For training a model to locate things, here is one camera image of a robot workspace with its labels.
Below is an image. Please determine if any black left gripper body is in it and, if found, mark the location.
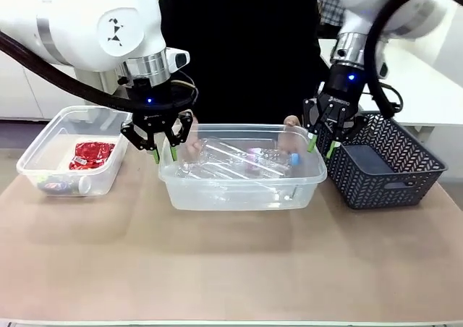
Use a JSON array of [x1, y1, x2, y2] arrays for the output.
[[127, 79, 192, 136]]

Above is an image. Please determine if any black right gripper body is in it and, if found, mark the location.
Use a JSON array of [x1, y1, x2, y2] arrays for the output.
[[318, 63, 365, 124]]

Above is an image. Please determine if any large clear plastic container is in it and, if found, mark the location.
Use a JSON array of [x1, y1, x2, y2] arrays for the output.
[[158, 123, 328, 211]]

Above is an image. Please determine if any dark grey plastic basket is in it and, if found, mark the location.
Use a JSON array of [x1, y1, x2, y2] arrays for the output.
[[318, 111, 449, 211]]

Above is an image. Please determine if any person's right hand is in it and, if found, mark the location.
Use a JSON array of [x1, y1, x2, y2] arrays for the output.
[[173, 115, 204, 158]]

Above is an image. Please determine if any clear bottle with blue cap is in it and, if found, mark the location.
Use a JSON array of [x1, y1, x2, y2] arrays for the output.
[[249, 148, 303, 178]]

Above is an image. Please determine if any red foil packet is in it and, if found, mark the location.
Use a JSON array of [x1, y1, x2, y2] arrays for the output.
[[68, 141, 116, 171]]

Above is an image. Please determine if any small white plastic bottle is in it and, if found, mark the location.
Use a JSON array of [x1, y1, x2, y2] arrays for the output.
[[77, 174, 93, 195]]

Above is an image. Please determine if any white desk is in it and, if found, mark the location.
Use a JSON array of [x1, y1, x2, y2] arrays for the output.
[[318, 15, 463, 135]]

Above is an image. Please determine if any person in plaid shirt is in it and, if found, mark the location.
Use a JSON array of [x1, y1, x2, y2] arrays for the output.
[[314, 0, 347, 27]]

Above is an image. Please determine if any person in black top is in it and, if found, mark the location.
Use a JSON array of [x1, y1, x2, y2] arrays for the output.
[[158, 0, 331, 126]]

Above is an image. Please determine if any small clear plastic container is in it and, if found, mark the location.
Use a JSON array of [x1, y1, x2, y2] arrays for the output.
[[16, 105, 133, 198]]

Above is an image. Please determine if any white cabinet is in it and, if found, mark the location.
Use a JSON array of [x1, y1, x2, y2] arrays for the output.
[[0, 50, 122, 121]]

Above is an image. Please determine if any thin left wrist cable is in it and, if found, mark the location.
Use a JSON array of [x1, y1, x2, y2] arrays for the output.
[[171, 70, 200, 104]]

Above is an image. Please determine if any thin wrist cable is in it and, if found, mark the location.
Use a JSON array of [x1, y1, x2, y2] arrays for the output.
[[171, 70, 200, 104], [381, 83, 404, 111]]

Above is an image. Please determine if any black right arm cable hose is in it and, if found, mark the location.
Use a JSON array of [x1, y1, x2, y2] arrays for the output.
[[363, 0, 441, 120]]

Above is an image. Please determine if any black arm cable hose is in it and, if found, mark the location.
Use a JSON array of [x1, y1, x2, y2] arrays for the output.
[[0, 30, 198, 113], [363, 0, 441, 120]]

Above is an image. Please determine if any thin right wrist cable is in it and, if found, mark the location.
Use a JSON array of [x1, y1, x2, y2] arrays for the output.
[[381, 83, 404, 111]]

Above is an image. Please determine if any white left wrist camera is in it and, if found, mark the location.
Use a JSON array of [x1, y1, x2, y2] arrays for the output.
[[166, 49, 191, 70]]

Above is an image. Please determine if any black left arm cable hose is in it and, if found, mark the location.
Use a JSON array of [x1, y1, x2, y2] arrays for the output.
[[0, 30, 198, 113]]

